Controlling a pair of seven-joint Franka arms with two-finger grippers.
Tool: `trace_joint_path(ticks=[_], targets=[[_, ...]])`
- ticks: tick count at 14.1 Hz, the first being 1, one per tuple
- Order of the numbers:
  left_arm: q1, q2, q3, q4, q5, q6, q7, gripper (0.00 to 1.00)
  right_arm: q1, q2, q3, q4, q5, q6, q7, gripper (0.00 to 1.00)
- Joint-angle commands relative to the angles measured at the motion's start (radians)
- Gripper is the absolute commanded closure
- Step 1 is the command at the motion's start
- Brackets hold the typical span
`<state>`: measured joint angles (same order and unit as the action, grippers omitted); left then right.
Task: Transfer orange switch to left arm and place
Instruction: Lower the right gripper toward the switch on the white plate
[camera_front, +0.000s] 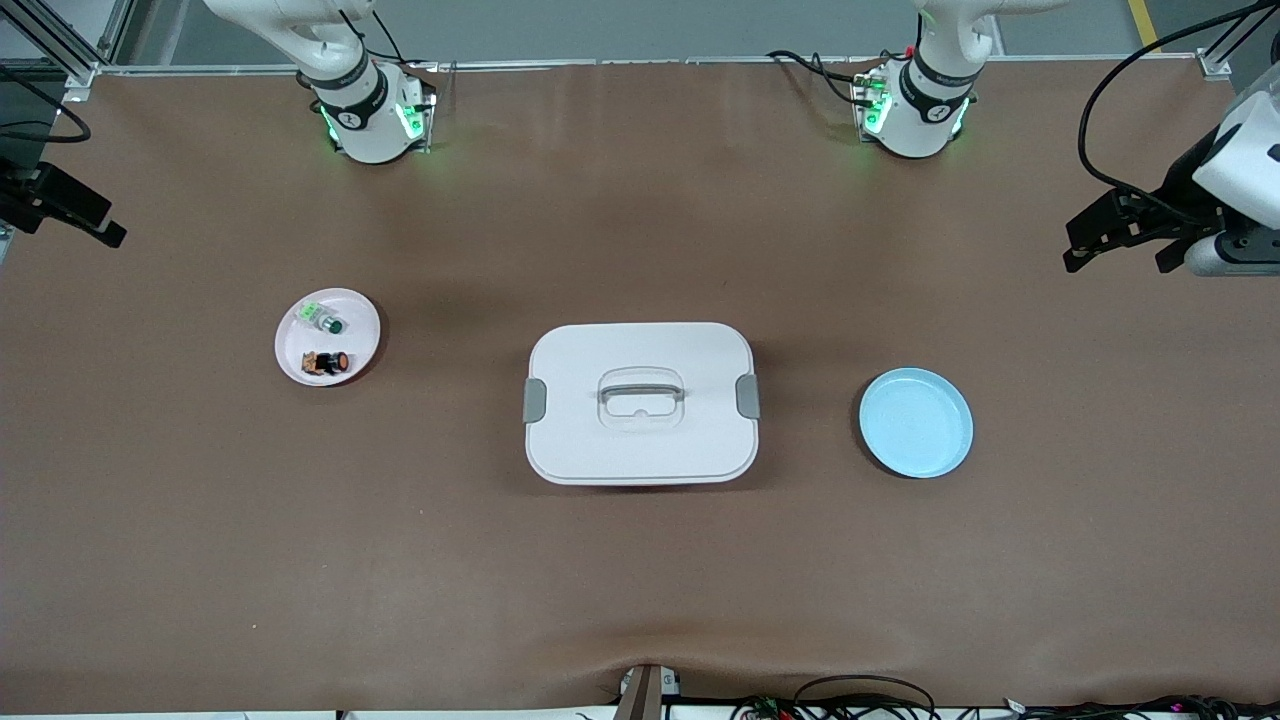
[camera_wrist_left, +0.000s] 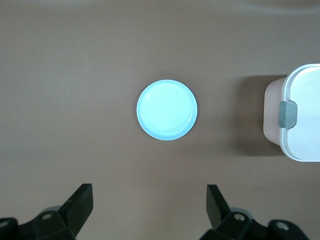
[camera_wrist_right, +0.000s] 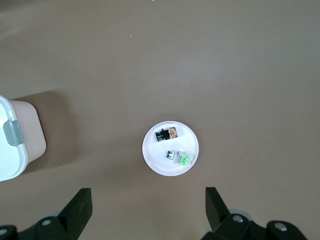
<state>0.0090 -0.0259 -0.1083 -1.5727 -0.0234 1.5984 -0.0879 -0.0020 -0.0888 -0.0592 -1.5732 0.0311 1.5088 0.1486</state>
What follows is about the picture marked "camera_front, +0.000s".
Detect white lidded box grey latches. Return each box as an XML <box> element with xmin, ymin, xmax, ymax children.
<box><xmin>523</xmin><ymin>322</ymin><xmax>761</xmax><ymax>487</ymax></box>

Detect light blue round plate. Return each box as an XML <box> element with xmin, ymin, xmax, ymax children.
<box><xmin>859</xmin><ymin>367</ymin><xmax>974</xmax><ymax>479</ymax></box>

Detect pink round plate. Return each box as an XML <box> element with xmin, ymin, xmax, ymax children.
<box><xmin>275</xmin><ymin>288</ymin><xmax>382</xmax><ymax>387</ymax></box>

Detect brown table cover mat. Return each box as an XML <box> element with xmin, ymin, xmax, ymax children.
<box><xmin>0</xmin><ymin>60</ymin><xmax>1280</xmax><ymax>713</ymax></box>

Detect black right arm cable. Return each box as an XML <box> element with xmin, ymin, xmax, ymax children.
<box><xmin>0</xmin><ymin>65</ymin><xmax>92</xmax><ymax>144</ymax></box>

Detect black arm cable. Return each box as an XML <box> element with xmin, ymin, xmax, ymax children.
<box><xmin>0</xmin><ymin>65</ymin><xmax>92</xmax><ymax>144</ymax></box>
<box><xmin>1077</xmin><ymin>0</ymin><xmax>1280</xmax><ymax>216</ymax></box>

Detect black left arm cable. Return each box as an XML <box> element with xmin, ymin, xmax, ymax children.
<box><xmin>1077</xmin><ymin>0</ymin><xmax>1280</xmax><ymax>216</ymax></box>

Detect aluminium corner frame profile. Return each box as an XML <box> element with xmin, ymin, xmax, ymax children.
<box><xmin>0</xmin><ymin>0</ymin><xmax>137</xmax><ymax>103</ymax></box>

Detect black base power cable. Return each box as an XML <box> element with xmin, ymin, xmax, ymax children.
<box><xmin>767</xmin><ymin>49</ymin><xmax>883</xmax><ymax>107</ymax></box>

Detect black cable bundle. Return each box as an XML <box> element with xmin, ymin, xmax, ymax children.
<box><xmin>1000</xmin><ymin>694</ymin><xmax>1280</xmax><ymax>720</ymax></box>

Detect black looped cable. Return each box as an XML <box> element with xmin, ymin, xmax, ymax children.
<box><xmin>793</xmin><ymin>674</ymin><xmax>938</xmax><ymax>720</ymax></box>

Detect aluminium table edge rail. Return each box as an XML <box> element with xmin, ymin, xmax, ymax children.
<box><xmin>95</xmin><ymin>52</ymin><xmax>1233</xmax><ymax>79</ymax></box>

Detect metal table edge bracket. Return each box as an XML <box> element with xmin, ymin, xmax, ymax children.
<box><xmin>614</xmin><ymin>663</ymin><xmax>683</xmax><ymax>720</ymax></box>

